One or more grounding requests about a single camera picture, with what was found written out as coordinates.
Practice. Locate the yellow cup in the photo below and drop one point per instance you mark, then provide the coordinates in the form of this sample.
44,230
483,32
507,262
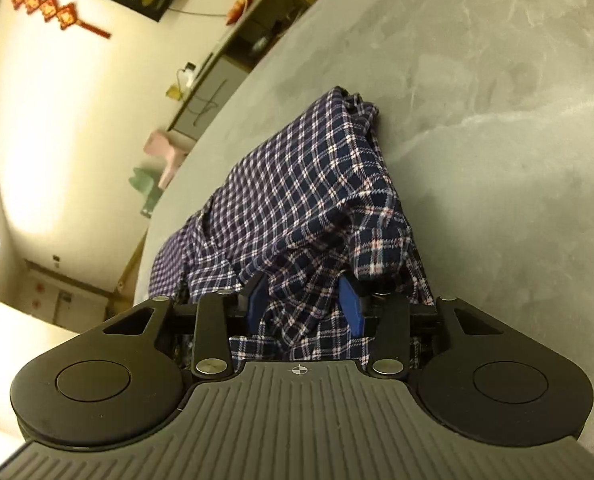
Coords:
173,92

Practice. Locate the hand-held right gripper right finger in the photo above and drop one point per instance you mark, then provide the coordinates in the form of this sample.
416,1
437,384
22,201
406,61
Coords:
351,310

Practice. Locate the blue plaid shirt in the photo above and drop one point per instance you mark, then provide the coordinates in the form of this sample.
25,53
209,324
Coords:
302,185

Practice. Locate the red knot wall ornament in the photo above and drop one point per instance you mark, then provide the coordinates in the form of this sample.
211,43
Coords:
49,7

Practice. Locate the grey and brown television cabinet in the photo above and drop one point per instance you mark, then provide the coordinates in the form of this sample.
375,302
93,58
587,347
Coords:
204,105

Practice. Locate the red fruit bowl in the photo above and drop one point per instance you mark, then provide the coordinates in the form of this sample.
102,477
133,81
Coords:
239,7

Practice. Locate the small bowl on cabinet shelf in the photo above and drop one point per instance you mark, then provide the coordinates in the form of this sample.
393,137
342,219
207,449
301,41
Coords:
259,44

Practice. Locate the green plastic child chair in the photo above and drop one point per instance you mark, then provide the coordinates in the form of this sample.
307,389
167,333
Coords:
144,190

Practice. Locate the pink plastic child chair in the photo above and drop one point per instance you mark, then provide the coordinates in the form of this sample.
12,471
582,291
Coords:
164,152

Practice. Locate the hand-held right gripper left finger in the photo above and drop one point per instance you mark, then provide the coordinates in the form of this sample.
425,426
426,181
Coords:
256,305

